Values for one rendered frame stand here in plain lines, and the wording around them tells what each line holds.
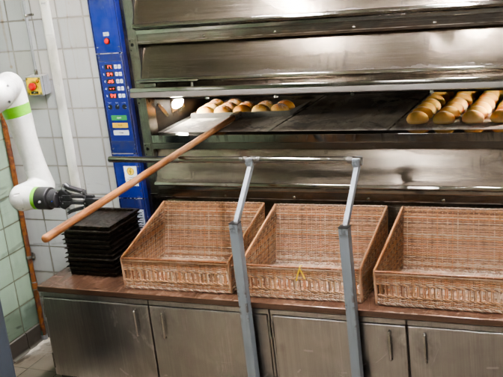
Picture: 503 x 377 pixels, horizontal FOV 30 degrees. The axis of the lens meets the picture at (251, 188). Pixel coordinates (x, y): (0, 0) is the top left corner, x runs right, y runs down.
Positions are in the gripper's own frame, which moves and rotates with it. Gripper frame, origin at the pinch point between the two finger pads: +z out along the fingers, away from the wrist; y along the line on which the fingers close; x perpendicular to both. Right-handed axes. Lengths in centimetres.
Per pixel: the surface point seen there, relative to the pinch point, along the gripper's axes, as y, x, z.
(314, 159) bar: 1, -62, 68
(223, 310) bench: 65, -45, 25
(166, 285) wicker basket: 59, -53, -7
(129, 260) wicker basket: 46, -49, -22
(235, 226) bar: 23, -39, 39
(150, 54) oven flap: -40, -101, -27
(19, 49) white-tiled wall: -46, -99, -103
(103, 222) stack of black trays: 35, -69, -47
